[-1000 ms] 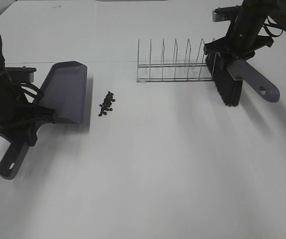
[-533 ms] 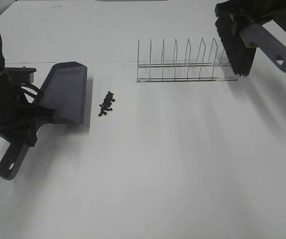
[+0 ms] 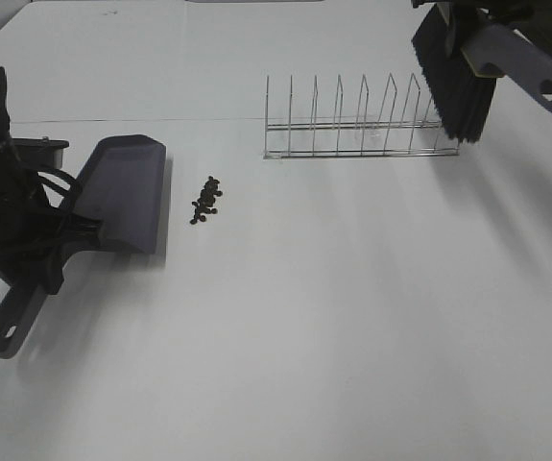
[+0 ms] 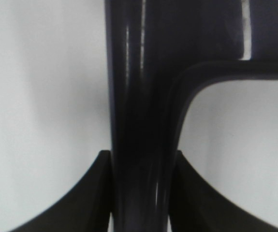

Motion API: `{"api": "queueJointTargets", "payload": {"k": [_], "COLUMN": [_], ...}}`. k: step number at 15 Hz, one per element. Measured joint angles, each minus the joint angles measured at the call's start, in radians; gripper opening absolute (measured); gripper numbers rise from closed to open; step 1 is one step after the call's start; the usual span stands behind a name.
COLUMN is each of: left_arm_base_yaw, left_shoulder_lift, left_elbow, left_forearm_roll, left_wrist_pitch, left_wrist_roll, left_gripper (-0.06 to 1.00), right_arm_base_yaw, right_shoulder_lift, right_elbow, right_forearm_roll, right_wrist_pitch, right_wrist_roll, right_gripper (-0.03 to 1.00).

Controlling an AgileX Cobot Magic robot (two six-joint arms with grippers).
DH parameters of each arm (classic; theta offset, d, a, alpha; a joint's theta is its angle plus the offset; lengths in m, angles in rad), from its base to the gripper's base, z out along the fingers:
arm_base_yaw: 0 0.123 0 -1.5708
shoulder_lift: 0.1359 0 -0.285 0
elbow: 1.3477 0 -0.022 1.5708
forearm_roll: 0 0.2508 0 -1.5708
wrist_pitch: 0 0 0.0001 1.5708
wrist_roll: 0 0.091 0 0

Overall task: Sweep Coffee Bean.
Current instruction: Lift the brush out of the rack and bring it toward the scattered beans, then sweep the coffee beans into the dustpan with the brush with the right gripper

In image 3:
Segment chrome wire dish rack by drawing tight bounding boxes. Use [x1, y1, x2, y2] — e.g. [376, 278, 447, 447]
[262, 73, 461, 160]

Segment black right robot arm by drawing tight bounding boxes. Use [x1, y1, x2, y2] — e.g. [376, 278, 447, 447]
[412, 1, 552, 94]

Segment pile of coffee beans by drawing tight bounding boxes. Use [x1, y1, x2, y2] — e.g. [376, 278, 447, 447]
[189, 176, 223, 225]

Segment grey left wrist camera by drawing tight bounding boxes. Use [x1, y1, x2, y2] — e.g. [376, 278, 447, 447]
[12, 137, 69, 169]

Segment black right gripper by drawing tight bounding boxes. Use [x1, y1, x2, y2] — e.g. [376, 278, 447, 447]
[412, 0, 535, 58]

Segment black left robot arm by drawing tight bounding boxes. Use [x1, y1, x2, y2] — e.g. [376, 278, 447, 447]
[0, 66, 100, 294]

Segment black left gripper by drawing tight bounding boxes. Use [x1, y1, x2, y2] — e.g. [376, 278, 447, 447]
[0, 162, 103, 295]

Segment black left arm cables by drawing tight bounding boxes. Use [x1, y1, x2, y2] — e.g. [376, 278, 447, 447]
[30, 165, 83, 212]

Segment grey hand brush black bristles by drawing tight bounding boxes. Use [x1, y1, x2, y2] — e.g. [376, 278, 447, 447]
[412, 1, 552, 143]

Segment grey plastic dustpan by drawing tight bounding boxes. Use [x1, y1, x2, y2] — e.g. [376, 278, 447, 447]
[0, 134, 166, 359]

